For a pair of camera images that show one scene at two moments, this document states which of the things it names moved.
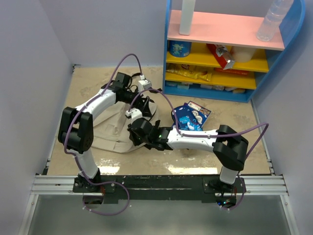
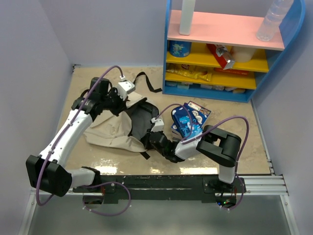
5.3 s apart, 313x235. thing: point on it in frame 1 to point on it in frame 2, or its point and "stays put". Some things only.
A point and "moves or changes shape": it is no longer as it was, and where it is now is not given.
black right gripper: [135, 141] to [145, 142]
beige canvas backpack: [110, 133] moves or changes shape
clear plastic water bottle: [273, 16] stays put
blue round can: [179, 49] stays put
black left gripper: [144, 105] to [122, 104]
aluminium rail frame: [265, 185] stays put
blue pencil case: [186, 119] stays put
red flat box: [232, 71] stays put
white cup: [242, 54] stays put
